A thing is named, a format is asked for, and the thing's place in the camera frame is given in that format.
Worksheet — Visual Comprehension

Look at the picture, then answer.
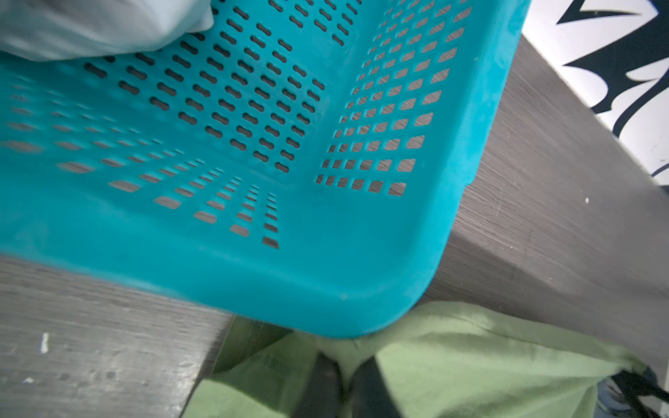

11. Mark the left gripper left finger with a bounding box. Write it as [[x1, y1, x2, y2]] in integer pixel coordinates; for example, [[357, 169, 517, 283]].
[[292, 353, 343, 418]]

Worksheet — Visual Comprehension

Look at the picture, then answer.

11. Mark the white grey tank top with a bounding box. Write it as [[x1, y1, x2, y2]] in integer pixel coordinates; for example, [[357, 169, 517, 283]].
[[1, 0, 214, 62]]

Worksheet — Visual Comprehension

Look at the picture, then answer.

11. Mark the teal plastic basket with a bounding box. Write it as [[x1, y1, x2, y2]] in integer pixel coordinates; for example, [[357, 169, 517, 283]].
[[1, 1, 530, 338]]

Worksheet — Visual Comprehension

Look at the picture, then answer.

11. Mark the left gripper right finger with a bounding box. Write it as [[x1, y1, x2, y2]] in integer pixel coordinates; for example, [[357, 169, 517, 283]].
[[350, 357, 402, 418]]

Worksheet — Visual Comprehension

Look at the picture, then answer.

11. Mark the green tank top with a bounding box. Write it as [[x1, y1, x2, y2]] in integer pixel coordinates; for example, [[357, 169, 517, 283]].
[[184, 301, 647, 417]]

